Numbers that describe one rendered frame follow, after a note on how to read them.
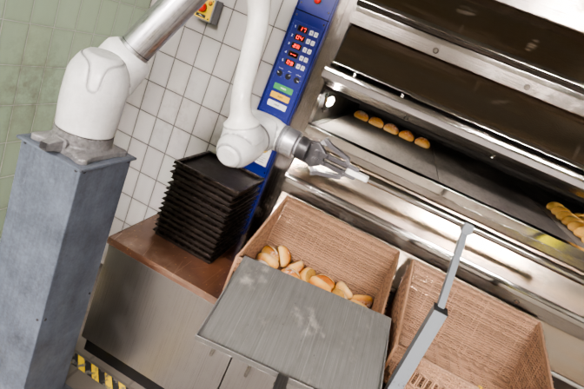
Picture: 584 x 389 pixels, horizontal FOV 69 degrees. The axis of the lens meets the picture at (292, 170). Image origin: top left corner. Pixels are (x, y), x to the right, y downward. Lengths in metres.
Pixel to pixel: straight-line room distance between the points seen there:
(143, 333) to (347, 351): 0.80
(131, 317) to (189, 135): 0.84
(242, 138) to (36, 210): 0.59
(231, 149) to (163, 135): 1.05
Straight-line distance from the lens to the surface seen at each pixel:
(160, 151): 2.19
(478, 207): 1.87
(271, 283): 1.50
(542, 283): 2.01
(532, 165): 1.72
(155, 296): 1.72
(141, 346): 1.87
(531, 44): 1.84
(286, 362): 1.36
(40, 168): 1.30
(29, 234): 1.39
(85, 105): 1.21
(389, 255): 1.90
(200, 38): 2.05
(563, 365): 2.19
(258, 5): 1.25
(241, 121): 1.17
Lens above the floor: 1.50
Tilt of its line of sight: 16 degrees down
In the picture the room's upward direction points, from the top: 23 degrees clockwise
